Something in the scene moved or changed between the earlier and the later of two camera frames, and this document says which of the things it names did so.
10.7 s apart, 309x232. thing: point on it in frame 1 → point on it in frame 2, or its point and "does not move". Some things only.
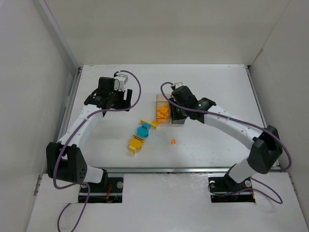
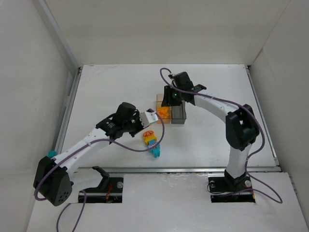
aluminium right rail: x=249 y=71 does not move
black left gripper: x=123 y=100 → x=134 y=124
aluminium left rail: x=64 y=123 does not move
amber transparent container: x=163 y=109 does not move
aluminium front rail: x=217 y=169 does not move
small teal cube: x=133 y=149 → x=156 y=151
